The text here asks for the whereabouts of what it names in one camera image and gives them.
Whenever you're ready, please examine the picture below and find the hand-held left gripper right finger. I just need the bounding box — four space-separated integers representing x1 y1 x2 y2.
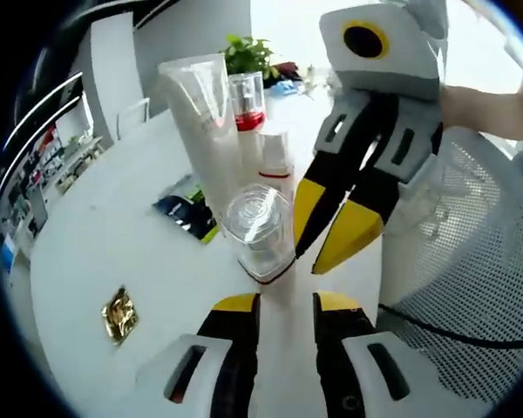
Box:
311 291 463 418

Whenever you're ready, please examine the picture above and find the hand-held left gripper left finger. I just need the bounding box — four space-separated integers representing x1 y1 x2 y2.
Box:
132 292 262 418

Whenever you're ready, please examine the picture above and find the gold foil skincare sachet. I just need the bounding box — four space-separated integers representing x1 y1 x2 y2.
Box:
99 285 141 347

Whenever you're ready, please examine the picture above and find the white skincare tube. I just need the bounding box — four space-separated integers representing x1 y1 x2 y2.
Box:
156 52 241 232

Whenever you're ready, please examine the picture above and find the red banded skincare bottle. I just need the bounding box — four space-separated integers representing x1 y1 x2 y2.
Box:
227 71 267 182

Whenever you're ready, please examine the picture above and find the green black skincare pouch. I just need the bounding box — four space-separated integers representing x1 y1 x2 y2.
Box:
151 182 221 245

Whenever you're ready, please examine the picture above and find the blue storage box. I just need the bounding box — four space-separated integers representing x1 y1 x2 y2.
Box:
0 234 17 273

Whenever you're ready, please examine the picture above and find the blue crumpled cloth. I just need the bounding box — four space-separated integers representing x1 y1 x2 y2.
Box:
270 79 298 96

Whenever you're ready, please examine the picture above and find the dark red bag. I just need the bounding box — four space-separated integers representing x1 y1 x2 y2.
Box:
263 62 298 83

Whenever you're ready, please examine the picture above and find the potted green plant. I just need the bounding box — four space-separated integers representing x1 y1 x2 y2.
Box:
223 33 275 84

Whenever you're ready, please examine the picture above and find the white office chair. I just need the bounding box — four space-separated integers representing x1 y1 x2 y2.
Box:
116 97 153 141

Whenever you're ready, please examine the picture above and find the white low shelf unit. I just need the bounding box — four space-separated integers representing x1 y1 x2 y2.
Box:
54 134 105 195

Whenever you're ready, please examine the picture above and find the store shelf with goods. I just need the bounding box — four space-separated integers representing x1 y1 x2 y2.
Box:
0 125 66 219

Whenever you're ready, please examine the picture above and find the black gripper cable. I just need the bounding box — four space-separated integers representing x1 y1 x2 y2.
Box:
377 303 523 349

